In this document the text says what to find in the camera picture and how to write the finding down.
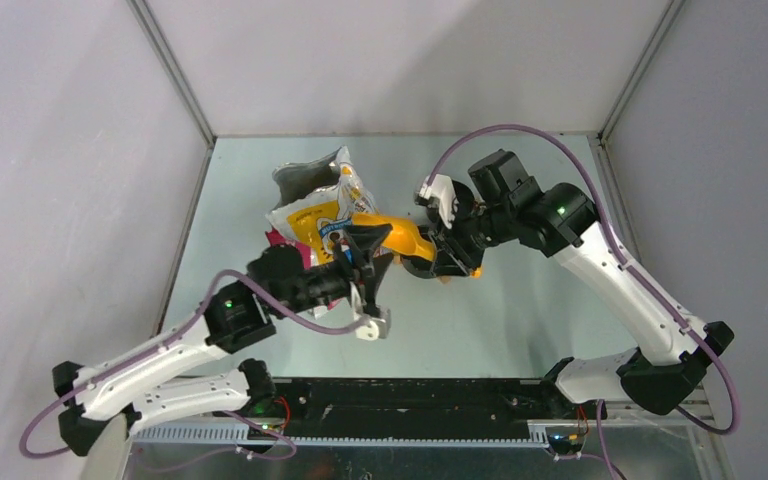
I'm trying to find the perforated metal strip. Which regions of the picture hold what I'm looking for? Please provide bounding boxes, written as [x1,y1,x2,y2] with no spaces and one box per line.
[135,421,564,448]

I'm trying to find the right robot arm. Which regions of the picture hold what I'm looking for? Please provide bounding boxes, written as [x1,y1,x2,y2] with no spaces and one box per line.
[414,150,734,418]

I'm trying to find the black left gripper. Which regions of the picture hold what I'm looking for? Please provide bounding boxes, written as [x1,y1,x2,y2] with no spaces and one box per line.
[273,222,394,319]

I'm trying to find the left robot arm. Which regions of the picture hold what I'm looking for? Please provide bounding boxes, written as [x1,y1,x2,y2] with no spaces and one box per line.
[52,224,393,456]

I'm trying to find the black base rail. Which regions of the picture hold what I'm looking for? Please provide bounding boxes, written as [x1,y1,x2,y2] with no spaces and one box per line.
[239,377,600,438]

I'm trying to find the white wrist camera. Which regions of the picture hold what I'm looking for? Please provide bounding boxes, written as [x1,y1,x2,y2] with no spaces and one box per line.
[414,174,458,229]
[349,286,391,341]

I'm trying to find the cat food bag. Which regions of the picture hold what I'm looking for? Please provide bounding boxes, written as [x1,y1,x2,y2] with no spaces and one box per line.
[265,145,379,269]

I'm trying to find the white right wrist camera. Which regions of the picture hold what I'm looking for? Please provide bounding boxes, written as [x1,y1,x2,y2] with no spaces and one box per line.
[414,174,458,229]

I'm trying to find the black bowl paw print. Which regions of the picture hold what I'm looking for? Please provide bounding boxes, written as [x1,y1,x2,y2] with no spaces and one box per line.
[400,255,447,281]

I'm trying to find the black bowl fishbone print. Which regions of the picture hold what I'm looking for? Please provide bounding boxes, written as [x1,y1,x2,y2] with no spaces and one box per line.
[452,180,477,221]

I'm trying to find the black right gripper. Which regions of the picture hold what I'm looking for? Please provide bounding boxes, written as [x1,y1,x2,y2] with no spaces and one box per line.
[428,201,515,278]

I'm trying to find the yellow plastic food scoop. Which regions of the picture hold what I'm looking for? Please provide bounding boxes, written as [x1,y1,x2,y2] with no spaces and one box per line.
[351,213,435,260]

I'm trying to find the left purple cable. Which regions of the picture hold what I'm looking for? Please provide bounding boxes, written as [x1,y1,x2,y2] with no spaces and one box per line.
[18,268,372,462]

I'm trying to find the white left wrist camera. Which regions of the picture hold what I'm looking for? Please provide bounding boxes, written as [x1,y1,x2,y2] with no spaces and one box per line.
[349,286,391,341]

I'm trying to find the purple cable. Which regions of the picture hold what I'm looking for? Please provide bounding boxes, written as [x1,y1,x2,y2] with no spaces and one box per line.
[18,268,372,462]
[423,124,742,480]

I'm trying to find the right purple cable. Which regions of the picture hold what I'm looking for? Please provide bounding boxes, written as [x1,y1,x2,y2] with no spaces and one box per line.
[423,124,742,480]

